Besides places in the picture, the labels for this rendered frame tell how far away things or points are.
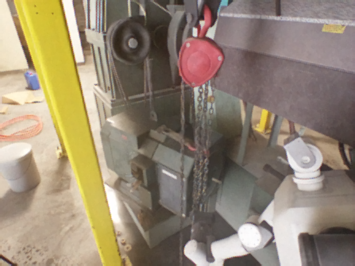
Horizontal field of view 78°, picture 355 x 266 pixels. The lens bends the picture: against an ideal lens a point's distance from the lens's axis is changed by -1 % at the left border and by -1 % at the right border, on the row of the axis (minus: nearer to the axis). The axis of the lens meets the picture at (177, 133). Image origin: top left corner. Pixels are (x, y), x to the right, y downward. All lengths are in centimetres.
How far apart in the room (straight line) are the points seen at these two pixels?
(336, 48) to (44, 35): 101
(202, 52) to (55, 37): 44
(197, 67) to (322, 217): 53
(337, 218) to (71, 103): 77
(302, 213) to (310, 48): 77
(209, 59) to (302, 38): 51
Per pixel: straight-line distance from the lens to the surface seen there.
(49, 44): 78
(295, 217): 50
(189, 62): 76
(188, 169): 113
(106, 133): 153
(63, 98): 82
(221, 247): 92
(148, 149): 128
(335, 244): 39
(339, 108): 108
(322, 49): 109
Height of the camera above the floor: 153
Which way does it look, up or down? 31 degrees down
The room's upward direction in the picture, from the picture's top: straight up
